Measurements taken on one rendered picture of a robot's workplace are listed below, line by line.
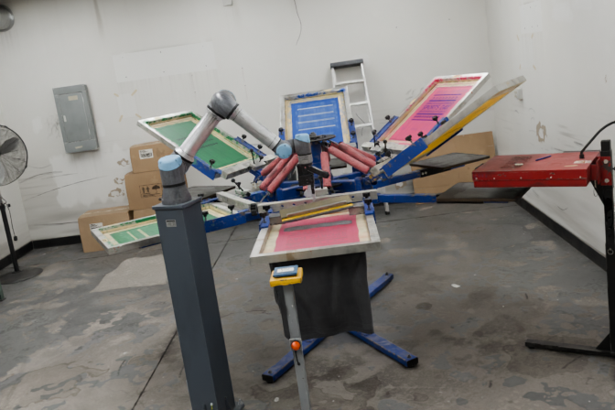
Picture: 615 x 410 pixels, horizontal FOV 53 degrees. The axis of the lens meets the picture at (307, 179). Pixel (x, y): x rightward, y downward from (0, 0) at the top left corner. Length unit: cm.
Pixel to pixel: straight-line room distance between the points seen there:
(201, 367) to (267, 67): 464
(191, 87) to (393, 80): 236
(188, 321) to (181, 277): 24
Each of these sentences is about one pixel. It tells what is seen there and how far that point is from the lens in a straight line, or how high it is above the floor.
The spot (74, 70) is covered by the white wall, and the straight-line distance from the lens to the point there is 796.
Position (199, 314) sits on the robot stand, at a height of 62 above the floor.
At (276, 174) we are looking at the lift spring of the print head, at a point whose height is 112.
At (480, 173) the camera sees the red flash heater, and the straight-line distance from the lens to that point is 346.
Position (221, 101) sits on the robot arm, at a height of 167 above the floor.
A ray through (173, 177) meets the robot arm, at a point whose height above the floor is 134.
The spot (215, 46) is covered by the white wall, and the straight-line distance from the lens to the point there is 749.
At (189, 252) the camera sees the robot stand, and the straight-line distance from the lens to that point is 318.
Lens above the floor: 179
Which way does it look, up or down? 10 degrees down
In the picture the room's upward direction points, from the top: 8 degrees counter-clockwise
